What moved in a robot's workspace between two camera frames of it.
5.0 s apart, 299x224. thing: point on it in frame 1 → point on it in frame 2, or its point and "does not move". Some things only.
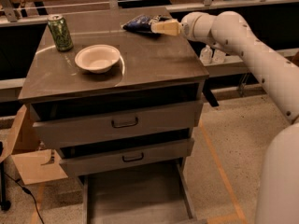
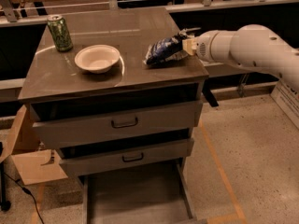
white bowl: [97, 59] does not move
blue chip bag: [155, 23] → [166, 49]
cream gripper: [186, 29] → [203, 49]
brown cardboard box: [34, 161] does not move
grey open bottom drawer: [157, 194] does not move
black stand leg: [5, 204] does not move
